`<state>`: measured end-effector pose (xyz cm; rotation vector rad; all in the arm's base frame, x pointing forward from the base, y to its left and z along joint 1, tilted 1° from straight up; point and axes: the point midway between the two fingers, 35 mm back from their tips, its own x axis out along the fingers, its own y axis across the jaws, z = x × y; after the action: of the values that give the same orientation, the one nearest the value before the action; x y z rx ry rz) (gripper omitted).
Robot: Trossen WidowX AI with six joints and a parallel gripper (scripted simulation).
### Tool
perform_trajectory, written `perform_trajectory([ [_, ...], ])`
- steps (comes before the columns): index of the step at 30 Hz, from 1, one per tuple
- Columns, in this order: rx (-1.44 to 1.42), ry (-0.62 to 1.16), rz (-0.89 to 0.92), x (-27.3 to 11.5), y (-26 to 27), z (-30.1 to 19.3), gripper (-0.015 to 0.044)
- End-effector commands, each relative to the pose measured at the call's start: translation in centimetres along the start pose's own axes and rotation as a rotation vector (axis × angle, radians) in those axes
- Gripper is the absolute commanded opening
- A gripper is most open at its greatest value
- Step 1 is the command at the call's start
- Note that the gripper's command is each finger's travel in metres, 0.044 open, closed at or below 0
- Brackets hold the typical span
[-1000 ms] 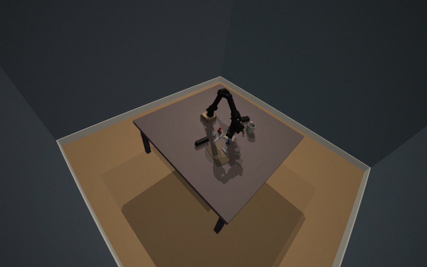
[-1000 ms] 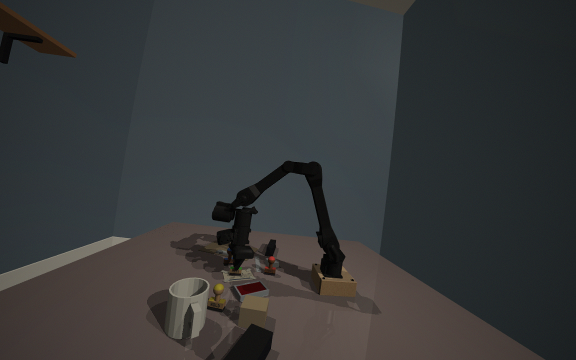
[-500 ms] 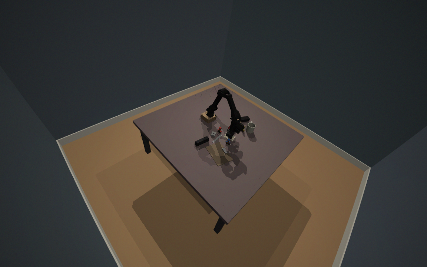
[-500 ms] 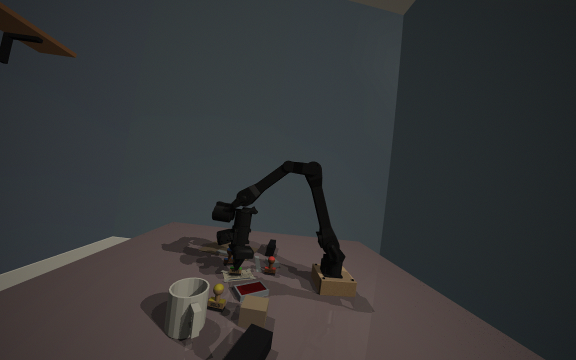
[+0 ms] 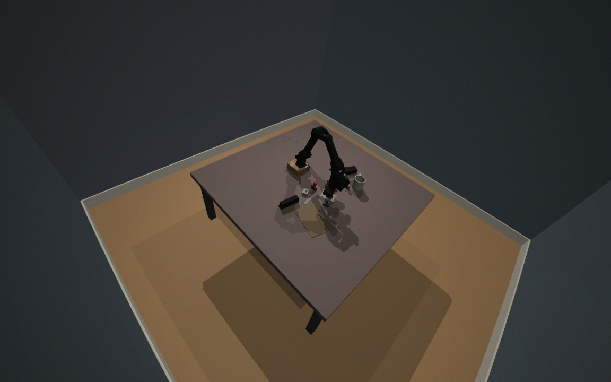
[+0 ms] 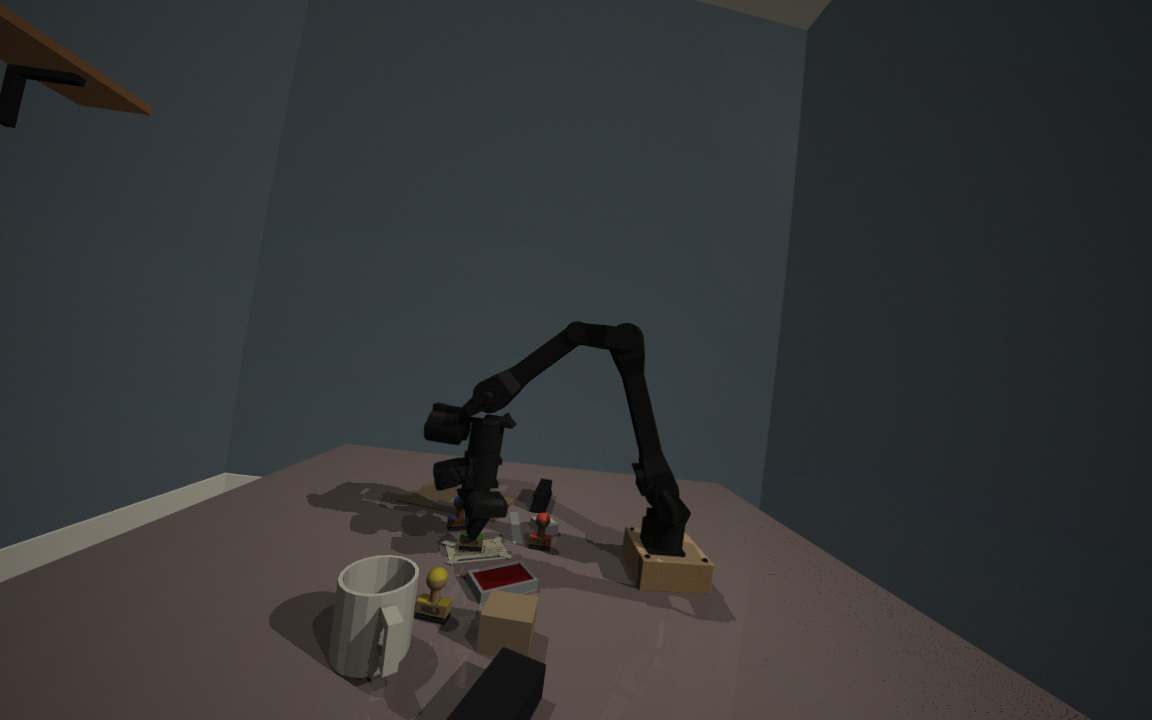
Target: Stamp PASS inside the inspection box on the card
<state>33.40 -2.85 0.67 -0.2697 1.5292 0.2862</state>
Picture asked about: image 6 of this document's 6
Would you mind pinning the grey mug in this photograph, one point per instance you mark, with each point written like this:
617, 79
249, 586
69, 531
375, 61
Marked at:
373, 615

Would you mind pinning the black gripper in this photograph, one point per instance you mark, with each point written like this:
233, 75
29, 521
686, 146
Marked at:
479, 503

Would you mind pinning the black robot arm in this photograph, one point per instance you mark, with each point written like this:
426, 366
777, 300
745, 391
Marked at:
663, 527

